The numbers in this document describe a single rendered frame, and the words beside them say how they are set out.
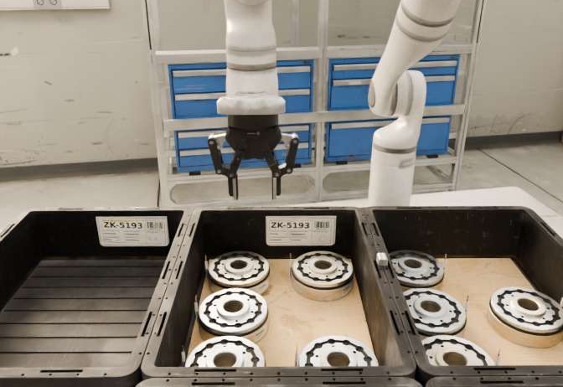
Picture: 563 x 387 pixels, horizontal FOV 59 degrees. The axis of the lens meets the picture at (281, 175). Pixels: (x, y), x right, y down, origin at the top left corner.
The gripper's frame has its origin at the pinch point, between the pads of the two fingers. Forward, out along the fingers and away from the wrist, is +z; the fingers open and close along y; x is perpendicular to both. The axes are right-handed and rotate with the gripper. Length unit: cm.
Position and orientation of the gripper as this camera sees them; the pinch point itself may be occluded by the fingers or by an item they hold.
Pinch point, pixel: (255, 189)
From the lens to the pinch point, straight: 78.5
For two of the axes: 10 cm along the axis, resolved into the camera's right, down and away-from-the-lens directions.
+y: -10.0, 0.1, -0.2
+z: 0.0, 9.2, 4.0
